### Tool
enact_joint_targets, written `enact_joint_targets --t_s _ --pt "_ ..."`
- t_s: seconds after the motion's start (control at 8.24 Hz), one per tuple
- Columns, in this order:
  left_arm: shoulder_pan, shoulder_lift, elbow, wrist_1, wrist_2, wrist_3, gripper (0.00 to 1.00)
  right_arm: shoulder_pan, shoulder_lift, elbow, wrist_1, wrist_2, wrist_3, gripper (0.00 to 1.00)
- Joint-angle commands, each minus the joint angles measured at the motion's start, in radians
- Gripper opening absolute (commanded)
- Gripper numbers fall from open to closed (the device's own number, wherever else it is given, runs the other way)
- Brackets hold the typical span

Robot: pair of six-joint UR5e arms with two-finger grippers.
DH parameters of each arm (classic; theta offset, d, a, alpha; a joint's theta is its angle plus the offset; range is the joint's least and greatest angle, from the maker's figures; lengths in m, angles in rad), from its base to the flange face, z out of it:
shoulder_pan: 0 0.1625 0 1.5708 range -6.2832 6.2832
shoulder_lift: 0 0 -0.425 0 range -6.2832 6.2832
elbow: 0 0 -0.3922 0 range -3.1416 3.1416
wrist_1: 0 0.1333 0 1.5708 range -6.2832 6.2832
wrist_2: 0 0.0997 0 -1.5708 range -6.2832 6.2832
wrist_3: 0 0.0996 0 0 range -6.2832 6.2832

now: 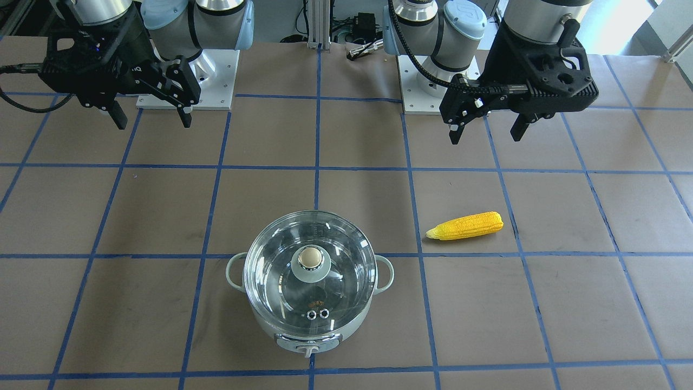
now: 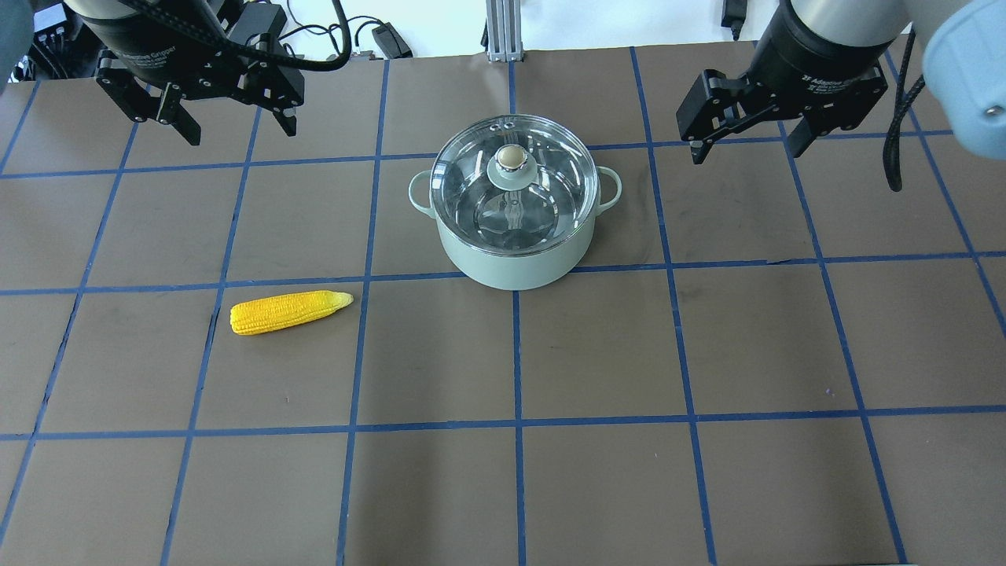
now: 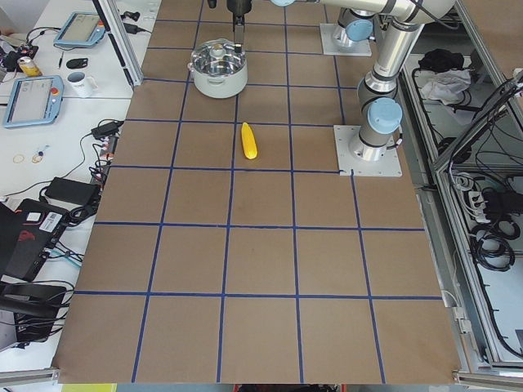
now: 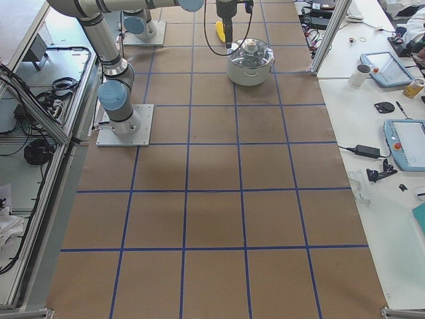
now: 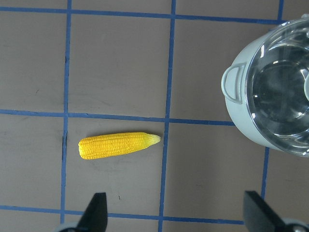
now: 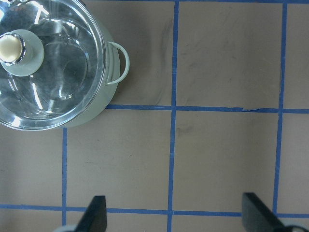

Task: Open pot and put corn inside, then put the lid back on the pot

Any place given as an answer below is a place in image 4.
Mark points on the grey metal box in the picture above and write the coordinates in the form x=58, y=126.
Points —
x=37, y=53

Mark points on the yellow corn cob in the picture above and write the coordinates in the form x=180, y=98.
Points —
x=219, y=28

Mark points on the yellow drink can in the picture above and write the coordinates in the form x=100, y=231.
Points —
x=413, y=88

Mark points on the black power adapter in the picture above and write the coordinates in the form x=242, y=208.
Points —
x=367, y=151

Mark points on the black round lens cap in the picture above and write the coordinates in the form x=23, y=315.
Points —
x=384, y=107

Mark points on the pale green cooking pot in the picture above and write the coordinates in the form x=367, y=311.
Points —
x=248, y=76

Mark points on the white crumpled cloth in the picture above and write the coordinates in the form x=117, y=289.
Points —
x=11, y=225

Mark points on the far teach pendant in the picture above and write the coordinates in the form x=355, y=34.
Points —
x=391, y=72

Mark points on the clear plastic holder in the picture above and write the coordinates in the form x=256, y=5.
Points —
x=358, y=185

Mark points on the brown paper table mat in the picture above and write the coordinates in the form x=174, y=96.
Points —
x=240, y=207

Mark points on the white mug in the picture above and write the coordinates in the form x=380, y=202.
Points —
x=359, y=75

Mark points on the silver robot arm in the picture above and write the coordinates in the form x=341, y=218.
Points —
x=115, y=94
x=139, y=23

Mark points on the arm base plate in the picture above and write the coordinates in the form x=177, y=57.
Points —
x=157, y=40
x=135, y=131

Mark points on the black plastic bracket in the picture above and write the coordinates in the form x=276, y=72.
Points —
x=387, y=170

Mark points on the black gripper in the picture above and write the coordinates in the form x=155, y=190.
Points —
x=225, y=10

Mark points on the teach pendant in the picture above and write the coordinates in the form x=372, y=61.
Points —
x=391, y=72
x=405, y=139

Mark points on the glass pot lid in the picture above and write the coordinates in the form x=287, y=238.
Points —
x=251, y=53

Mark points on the power strip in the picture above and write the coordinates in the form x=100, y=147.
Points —
x=311, y=34

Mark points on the aluminium frame post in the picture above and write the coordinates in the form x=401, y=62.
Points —
x=330, y=32

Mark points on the teal notebook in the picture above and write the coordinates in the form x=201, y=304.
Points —
x=419, y=215

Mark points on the black pen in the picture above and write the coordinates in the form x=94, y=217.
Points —
x=402, y=109

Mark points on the near teach pendant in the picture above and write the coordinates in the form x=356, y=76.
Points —
x=405, y=139

